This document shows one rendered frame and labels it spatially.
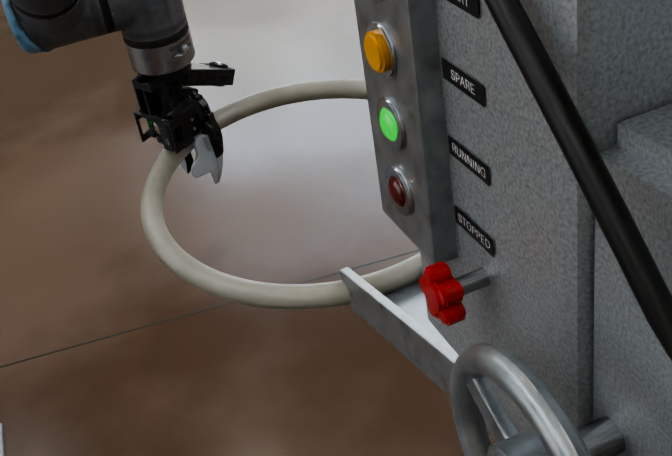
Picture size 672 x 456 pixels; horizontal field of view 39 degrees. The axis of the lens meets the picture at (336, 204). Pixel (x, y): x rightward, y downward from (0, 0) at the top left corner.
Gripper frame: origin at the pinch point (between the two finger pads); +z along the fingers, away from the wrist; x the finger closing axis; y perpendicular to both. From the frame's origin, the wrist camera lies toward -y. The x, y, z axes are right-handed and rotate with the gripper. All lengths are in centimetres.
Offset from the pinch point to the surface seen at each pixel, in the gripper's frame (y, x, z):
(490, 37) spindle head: 42, 72, -60
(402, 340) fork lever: 25, 52, -12
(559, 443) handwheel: 54, 81, -47
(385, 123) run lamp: 40, 63, -51
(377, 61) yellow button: 40, 63, -55
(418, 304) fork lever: 16, 48, -7
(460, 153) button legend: 40, 69, -51
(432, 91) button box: 40, 67, -54
